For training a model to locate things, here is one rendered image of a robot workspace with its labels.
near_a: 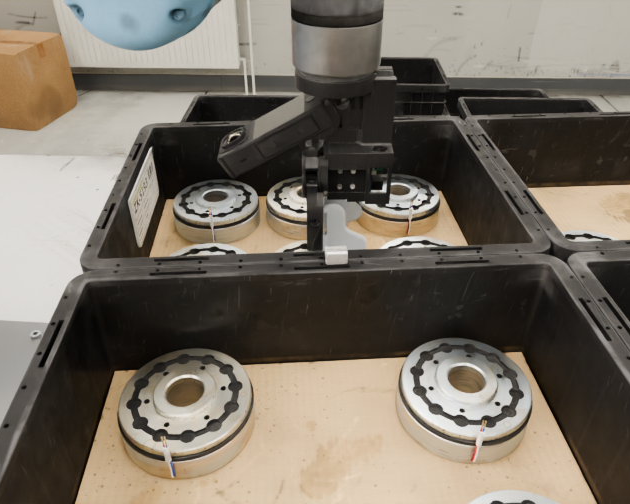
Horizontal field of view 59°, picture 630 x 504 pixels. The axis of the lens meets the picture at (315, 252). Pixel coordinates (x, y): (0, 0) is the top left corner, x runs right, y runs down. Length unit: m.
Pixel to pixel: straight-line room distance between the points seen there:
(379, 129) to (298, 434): 0.27
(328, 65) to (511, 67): 3.25
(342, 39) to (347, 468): 0.32
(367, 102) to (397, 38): 3.02
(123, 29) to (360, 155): 0.24
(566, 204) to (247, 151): 0.45
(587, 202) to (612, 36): 3.05
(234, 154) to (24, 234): 0.57
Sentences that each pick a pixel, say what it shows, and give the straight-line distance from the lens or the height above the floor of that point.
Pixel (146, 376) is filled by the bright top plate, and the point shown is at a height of 0.86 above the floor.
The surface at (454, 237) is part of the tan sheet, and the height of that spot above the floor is 0.83.
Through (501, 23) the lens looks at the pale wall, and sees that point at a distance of 3.60.
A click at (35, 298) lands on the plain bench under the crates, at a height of 0.70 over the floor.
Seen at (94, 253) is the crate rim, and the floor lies 0.93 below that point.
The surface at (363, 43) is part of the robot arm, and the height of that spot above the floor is 1.08.
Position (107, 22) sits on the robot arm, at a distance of 0.34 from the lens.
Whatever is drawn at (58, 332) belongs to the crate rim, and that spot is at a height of 0.92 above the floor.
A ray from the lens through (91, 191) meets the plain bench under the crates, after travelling 1.10.
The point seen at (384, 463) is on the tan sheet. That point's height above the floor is 0.83.
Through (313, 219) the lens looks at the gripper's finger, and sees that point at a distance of 0.51.
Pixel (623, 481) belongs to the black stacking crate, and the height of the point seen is 0.87.
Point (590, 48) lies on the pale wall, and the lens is 3.81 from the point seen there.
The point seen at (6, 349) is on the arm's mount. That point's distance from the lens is 0.71.
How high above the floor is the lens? 1.20
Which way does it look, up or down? 36 degrees down
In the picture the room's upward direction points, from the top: straight up
